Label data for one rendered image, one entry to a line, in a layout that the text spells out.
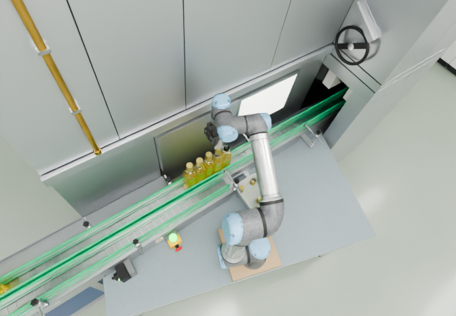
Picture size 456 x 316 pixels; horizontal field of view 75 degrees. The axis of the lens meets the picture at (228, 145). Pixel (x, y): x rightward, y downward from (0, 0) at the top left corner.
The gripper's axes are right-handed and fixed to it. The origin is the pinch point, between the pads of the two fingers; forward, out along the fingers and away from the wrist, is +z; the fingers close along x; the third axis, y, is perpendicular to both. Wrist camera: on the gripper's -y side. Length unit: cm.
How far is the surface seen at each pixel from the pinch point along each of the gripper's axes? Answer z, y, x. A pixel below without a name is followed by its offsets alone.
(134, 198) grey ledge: 35, 47, -10
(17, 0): -84, 52, -12
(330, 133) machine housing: 39, -88, 15
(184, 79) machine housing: -36.5, 10.2, -15.1
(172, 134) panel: -7.0, 19.8, -11.7
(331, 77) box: 14, -100, -11
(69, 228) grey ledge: 35, 82, -12
